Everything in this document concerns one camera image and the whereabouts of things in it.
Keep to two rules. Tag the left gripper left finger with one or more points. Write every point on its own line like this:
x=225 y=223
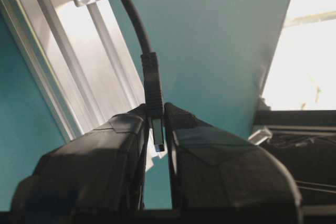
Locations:
x=96 y=178

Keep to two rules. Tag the teal table cloth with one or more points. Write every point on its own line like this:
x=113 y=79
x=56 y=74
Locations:
x=214 y=56

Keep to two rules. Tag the aluminium rail profile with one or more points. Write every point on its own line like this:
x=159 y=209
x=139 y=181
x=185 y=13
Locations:
x=78 y=57

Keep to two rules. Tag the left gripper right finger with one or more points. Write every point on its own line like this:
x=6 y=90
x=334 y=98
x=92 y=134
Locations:
x=220 y=177

